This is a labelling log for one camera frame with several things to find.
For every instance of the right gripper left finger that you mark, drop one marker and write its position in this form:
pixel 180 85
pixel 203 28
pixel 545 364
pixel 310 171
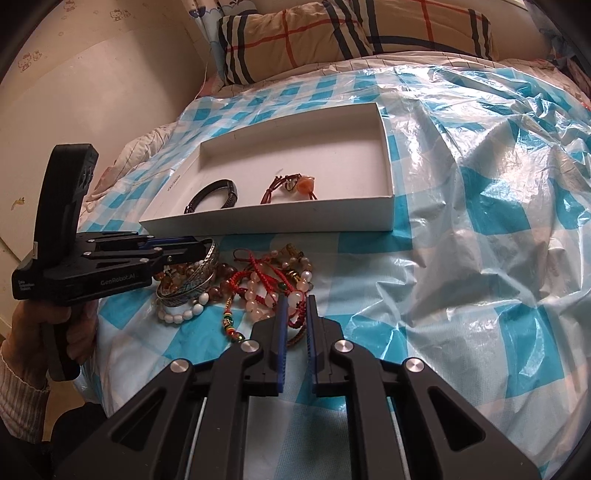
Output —
pixel 267 376

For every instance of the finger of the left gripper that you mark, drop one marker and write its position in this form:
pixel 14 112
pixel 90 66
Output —
pixel 180 240
pixel 173 253

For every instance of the wide silver cuff bangle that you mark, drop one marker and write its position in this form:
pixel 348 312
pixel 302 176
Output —
pixel 178 284

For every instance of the blue checkered plastic sheet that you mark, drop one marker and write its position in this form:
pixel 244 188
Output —
pixel 486 273

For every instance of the plaid pillow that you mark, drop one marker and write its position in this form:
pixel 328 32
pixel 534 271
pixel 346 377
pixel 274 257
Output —
pixel 257 46

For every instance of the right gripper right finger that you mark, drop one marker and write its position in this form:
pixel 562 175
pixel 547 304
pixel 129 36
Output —
pixel 327 378

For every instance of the white cardboard tray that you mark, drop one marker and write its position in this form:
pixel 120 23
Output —
pixel 324 170

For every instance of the person's left hand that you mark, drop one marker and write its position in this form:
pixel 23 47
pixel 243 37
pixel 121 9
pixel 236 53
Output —
pixel 23 350

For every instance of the left knit sleeve forearm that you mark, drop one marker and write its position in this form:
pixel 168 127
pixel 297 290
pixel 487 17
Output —
pixel 24 395

